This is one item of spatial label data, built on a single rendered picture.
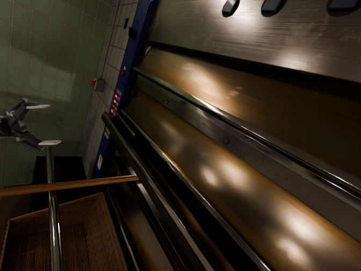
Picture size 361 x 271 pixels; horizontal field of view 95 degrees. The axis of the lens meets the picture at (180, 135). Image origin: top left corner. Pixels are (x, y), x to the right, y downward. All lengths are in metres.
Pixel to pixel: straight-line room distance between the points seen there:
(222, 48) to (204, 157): 0.37
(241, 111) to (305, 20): 0.25
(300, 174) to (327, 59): 0.25
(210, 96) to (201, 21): 0.32
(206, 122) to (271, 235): 0.36
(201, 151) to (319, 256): 0.39
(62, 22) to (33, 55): 0.36
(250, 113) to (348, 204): 0.27
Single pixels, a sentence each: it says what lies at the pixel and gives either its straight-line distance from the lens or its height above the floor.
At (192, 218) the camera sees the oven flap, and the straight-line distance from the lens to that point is 0.57.
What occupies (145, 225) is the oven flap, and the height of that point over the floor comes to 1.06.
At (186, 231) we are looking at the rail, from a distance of 0.49.
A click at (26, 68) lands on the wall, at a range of 1.92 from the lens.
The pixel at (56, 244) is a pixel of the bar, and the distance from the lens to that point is 0.72.
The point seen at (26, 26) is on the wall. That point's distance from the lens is 1.88.
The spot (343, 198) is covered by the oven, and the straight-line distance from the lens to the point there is 0.46.
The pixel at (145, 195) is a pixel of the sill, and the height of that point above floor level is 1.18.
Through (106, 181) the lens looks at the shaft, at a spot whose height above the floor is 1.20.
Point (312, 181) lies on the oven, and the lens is 0.46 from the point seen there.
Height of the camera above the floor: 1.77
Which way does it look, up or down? 17 degrees down
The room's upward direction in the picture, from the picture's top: 23 degrees clockwise
